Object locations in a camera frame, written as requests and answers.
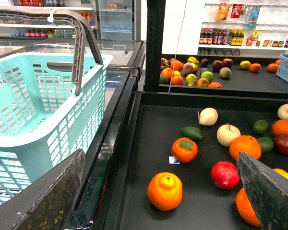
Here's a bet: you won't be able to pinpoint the grey basket handle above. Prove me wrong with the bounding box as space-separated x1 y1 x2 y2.
0 6 103 96

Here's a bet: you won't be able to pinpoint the orange near front edge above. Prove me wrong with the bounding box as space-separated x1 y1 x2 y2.
236 188 261 227

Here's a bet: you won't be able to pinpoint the yellow lemon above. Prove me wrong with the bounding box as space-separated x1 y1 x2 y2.
274 168 288 179
240 60 251 70

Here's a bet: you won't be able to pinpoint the orange with bumpy top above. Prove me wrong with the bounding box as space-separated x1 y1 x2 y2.
146 172 183 211

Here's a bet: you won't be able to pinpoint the teal plastic shopping basket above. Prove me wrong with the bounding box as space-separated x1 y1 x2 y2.
0 53 113 205

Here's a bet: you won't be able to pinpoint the far orange beside lemon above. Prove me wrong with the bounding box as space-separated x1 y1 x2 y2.
249 63 262 73

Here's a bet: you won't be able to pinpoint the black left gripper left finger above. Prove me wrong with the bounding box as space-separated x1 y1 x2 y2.
0 149 86 230

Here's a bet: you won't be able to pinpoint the soy sauce bottle row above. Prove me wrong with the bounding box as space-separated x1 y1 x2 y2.
199 28 244 46

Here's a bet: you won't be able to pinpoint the black shelf post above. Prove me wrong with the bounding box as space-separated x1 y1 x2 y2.
144 0 166 92

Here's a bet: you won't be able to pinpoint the large orange mandarin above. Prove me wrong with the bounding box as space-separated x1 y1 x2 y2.
229 135 262 161

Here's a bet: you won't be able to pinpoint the green lime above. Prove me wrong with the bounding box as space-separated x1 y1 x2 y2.
252 120 269 135

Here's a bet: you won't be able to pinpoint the white price tag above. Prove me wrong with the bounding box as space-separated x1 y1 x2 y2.
168 156 180 164

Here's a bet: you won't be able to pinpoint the dark green avocado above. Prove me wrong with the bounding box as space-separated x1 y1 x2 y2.
180 126 203 142

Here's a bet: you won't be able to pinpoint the white pear with stem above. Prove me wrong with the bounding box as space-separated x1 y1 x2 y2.
216 123 241 147

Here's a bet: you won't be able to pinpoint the small orange tangerine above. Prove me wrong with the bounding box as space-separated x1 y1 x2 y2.
272 119 288 136

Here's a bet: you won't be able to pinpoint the orange persimmon with green leaf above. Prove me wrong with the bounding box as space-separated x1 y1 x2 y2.
171 138 198 163

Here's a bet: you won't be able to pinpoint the far dark red apple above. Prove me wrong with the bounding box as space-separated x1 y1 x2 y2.
212 60 223 72

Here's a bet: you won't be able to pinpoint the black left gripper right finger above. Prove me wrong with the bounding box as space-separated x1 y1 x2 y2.
237 152 288 230

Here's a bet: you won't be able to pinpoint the red pomegranate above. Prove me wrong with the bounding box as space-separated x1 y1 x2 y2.
210 161 240 190

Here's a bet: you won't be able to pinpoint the white pear lying sideways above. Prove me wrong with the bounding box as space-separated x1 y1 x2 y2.
197 107 218 126

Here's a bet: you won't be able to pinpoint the far green apple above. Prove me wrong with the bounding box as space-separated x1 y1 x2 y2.
201 71 214 83

